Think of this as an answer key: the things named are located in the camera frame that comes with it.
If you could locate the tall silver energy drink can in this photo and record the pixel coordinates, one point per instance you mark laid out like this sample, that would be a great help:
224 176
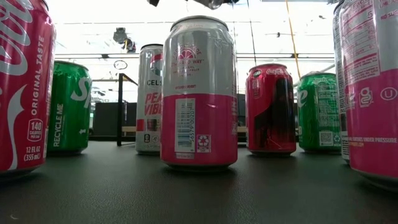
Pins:
337 62
211 3

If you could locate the red Coca-Cola Star Wars can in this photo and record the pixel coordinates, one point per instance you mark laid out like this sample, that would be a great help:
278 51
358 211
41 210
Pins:
267 109

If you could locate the green Sprite can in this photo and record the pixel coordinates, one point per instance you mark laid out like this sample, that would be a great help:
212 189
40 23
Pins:
68 109
317 115

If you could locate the wooden shelf with black legs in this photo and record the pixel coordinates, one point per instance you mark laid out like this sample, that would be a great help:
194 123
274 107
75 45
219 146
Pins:
119 118

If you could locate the dark hanging device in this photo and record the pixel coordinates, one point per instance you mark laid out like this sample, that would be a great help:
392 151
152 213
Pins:
119 35

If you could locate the silver Celsius Peach Vibe can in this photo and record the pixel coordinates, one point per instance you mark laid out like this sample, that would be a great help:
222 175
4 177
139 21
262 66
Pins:
149 93

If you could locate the pink and silver can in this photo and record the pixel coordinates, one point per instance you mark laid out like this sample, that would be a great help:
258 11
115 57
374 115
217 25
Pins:
373 109
199 124

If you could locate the black table mat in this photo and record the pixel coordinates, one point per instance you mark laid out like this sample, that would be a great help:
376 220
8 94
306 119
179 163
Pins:
124 193

